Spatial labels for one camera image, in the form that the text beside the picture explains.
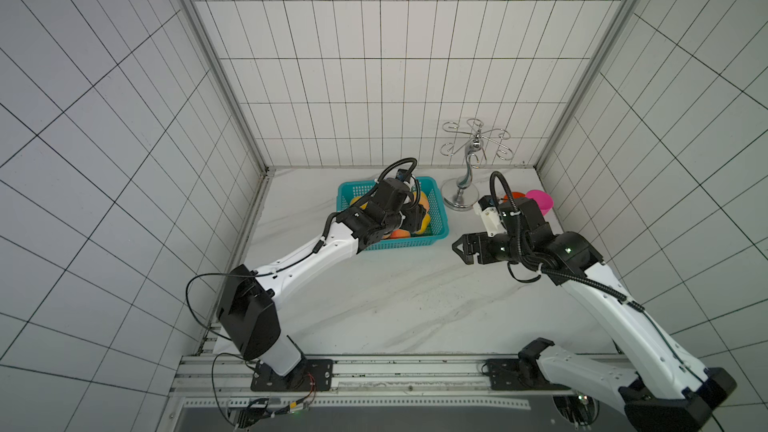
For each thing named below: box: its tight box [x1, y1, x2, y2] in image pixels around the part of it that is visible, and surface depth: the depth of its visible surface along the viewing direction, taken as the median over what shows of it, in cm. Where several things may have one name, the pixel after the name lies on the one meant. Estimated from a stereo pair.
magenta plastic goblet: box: [525, 189, 554, 216], surface depth 92 cm
